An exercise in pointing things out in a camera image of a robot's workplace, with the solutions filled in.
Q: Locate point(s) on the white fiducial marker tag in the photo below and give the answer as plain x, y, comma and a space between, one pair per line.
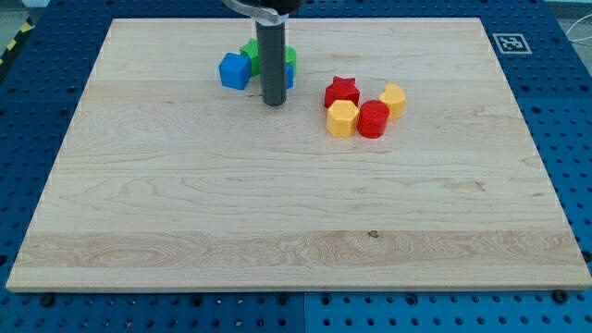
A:
510, 43

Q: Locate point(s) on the red cylinder block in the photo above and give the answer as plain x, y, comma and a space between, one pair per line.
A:
373, 119

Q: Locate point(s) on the small blue block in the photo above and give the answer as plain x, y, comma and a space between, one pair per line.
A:
289, 76

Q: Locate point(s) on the red star block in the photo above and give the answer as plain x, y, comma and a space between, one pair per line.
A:
342, 89

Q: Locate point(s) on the yellow hexagon block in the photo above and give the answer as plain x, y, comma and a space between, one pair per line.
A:
342, 117

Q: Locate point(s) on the wooden board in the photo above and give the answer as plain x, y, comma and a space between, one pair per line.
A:
166, 181

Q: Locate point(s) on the blue cube block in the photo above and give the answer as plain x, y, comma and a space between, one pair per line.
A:
235, 71

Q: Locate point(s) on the robot arm end black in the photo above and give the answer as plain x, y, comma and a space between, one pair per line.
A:
265, 12

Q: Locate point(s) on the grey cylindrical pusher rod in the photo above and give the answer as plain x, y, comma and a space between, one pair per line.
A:
272, 62

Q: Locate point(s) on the green star block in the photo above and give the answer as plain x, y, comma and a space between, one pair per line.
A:
250, 49

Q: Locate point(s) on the yellow heart block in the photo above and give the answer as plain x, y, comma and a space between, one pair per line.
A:
394, 97

